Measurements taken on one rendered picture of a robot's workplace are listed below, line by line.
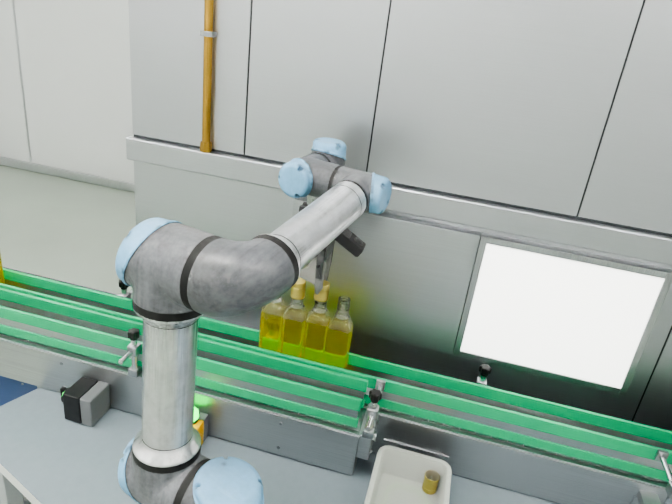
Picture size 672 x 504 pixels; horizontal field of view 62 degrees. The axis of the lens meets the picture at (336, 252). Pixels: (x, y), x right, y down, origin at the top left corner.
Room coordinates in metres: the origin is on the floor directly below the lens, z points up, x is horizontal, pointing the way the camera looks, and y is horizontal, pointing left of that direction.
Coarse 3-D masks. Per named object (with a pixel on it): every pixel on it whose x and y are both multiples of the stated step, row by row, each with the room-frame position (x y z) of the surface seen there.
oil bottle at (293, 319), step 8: (288, 304) 1.22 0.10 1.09; (288, 312) 1.19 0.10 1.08; (296, 312) 1.19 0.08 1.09; (304, 312) 1.20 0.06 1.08; (288, 320) 1.19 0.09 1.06; (296, 320) 1.18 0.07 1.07; (304, 320) 1.19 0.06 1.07; (288, 328) 1.19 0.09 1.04; (296, 328) 1.18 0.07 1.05; (280, 336) 1.20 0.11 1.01; (288, 336) 1.19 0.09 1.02; (296, 336) 1.18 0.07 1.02; (280, 344) 1.19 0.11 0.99; (288, 344) 1.19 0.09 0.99; (296, 344) 1.18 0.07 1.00; (280, 352) 1.19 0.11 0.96; (288, 352) 1.19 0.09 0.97; (296, 352) 1.18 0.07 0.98
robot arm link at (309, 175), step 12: (312, 156) 1.13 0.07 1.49; (324, 156) 1.16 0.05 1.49; (288, 168) 1.07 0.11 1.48; (300, 168) 1.07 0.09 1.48; (312, 168) 1.08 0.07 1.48; (324, 168) 1.08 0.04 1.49; (288, 180) 1.07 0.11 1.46; (300, 180) 1.06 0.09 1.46; (312, 180) 1.07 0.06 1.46; (324, 180) 1.06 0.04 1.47; (288, 192) 1.07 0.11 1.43; (300, 192) 1.06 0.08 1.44; (312, 192) 1.08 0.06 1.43; (324, 192) 1.06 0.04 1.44
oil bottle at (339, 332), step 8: (336, 320) 1.17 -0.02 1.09; (344, 320) 1.17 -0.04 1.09; (352, 320) 1.19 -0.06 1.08; (328, 328) 1.17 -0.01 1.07; (336, 328) 1.16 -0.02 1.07; (344, 328) 1.16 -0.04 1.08; (352, 328) 1.20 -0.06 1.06; (328, 336) 1.17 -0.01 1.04; (336, 336) 1.16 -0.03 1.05; (344, 336) 1.16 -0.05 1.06; (328, 344) 1.17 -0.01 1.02; (336, 344) 1.16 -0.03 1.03; (344, 344) 1.16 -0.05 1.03; (328, 352) 1.17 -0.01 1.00; (336, 352) 1.16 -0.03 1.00; (344, 352) 1.16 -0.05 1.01; (328, 360) 1.17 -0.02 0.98; (336, 360) 1.16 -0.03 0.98; (344, 360) 1.16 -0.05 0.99; (344, 368) 1.16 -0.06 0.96
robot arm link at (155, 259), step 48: (144, 240) 0.74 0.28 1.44; (192, 240) 0.73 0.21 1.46; (144, 288) 0.71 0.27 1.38; (144, 336) 0.73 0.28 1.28; (192, 336) 0.75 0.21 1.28; (144, 384) 0.73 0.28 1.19; (192, 384) 0.75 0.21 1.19; (144, 432) 0.72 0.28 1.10; (192, 432) 0.76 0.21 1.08; (144, 480) 0.70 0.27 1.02
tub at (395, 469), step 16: (384, 448) 1.03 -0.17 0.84; (400, 448) 1.04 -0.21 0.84; (384, 464) 1.03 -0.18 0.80; (400, 464) 1.03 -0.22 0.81; (416, 464) 1.02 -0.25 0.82; (432, 464) 1.01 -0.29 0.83; (448, 464) 1.01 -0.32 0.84; (384, 480) 1.01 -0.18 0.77; (400, 480) 1.01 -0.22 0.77; (416, 480) 1.01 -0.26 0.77; (448, 480) 0.96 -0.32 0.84; (368, 496) 0.89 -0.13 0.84; (384, 496) 0.96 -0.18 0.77; (400, 496) 0.96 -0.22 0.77; (416, 496) 0.97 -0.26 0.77; (432, 496) 0.98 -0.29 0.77; (448, 496) 0.91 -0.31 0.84
